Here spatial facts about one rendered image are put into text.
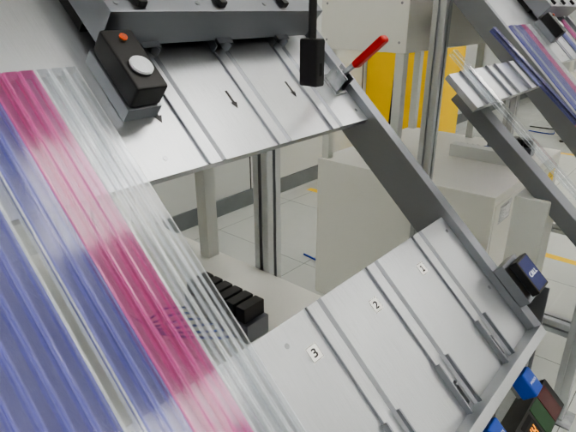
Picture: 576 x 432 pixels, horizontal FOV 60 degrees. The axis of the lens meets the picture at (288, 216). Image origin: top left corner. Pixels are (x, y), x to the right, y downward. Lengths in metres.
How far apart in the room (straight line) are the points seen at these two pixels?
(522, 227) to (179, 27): 0.69
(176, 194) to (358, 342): 2.25
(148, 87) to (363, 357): 0.34
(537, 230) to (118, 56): 0.76
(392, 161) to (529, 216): 0.33
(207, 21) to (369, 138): 0.30
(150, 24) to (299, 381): 0.39
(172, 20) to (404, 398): 0.47
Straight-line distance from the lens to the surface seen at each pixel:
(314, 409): 0.47
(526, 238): 1.01
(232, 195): 2.99
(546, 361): 2.00
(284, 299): 0.95
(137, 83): 0.51
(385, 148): 0.76
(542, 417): 0.73
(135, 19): 0.57
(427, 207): 0.75
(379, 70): 3.85
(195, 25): 0.63
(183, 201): 2.75
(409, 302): 0.61
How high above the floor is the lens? 1.12
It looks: 23 degrees down
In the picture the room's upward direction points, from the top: straight up
